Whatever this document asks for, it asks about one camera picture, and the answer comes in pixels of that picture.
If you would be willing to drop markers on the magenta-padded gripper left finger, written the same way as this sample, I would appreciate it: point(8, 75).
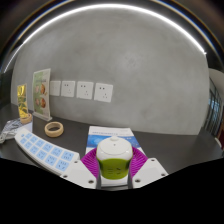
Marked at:
point(78, 173)

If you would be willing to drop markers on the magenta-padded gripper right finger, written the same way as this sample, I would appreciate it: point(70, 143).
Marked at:
point(150, 171)

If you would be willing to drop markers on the green and white charger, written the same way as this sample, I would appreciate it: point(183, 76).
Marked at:
point(114, 156)

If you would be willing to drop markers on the white and blue book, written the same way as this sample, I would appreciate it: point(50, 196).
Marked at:
point(106, 132)

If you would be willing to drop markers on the beige tape roll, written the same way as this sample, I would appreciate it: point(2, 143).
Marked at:
point(48, 131)

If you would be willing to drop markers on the yellowish tape roll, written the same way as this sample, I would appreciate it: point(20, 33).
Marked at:
point(26, 119)

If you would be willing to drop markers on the patterned grey pouch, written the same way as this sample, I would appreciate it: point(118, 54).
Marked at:
point(11, 128)

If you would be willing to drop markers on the acrylic sign stand green flyer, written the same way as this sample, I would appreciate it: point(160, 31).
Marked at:
point(41, 93)

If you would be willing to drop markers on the black-framed glass partition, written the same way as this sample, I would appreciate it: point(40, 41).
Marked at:
point(215, 106)

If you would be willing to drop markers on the ceiling light strip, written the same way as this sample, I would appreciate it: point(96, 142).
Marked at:
point(113, 6)

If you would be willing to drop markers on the white wall socket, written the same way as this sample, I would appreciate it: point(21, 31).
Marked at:
point(55, 88)
point(68, 88)
point(85, 90)
point(103, 92)

